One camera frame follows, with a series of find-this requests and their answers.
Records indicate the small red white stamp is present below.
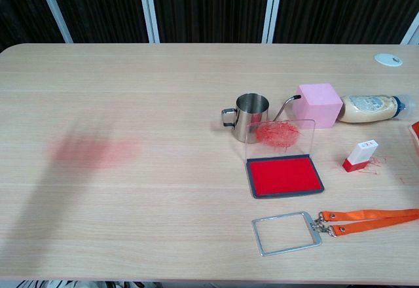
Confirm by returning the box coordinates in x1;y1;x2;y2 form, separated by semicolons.
342;139;379;173

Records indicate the small steel measuring cup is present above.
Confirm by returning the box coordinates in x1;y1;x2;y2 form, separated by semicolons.
221;93;302;144

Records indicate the red ink pad case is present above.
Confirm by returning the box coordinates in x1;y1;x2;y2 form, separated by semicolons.
244;118;325;200

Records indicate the pink foam cube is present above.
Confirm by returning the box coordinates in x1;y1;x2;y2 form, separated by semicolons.
292;84;344;128

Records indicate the mayonnaise squeeze bottle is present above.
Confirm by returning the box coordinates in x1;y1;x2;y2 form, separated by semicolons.
337;94;417;124

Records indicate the white partition post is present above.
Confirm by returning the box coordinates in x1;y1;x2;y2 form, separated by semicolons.
34;0;73;44
136;0;161;43
400;19;419;45
261;0;285;44

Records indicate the metal frame badge holder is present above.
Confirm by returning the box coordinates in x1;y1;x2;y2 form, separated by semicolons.
251;211;323;257

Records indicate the orange lanyard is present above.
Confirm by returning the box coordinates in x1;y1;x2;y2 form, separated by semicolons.
312;120;419;238

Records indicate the white cable grommet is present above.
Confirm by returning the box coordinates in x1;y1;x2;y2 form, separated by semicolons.
374;52;403;67

